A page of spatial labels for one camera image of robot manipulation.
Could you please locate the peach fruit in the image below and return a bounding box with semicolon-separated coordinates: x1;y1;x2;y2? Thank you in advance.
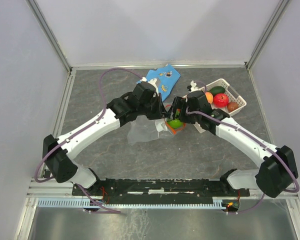
205;91;214;104

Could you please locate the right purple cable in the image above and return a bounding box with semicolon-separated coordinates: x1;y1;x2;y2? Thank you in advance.
186;80;300;215

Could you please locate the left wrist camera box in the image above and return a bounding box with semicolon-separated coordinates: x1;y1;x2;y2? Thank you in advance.
140;77;158;87

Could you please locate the blue patterned cloth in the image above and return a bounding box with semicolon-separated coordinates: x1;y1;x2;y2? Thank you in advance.
136;64;181;102

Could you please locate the clear zip top bag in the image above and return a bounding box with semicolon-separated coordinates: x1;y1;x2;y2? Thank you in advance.
127;116;186;145

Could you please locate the purple cable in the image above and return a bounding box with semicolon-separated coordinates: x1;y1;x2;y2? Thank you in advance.
34;67;143;215
186;80;300;215

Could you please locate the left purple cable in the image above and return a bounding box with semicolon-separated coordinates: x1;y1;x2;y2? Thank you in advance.
34;67;143;215

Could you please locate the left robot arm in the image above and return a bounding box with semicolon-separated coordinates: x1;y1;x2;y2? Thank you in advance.
42;81;167;195

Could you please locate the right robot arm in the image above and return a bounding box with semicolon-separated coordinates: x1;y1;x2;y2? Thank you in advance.
168;90;300;198

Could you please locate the green watermelon ball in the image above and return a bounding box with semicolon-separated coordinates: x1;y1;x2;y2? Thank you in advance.
167;119;183;129

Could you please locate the dark green avocado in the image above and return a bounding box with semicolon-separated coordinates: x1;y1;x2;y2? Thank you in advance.
209;86;226;96

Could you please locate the white plastic basket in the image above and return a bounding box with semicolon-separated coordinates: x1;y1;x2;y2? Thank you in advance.
182;78;248;135

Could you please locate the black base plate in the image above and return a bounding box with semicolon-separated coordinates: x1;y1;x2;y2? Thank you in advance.
86;178;250;204

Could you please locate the brown kiwi fruit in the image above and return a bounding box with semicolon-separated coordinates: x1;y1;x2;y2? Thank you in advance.
227;101;239;113

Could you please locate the red apple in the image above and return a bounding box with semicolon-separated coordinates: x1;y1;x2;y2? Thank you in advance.
213;93;229;108

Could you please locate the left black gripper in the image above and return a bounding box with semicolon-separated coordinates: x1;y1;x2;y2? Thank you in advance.
138;93;170;121

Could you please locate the blue cable duct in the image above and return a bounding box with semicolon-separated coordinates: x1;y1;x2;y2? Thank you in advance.
37;197;226;210

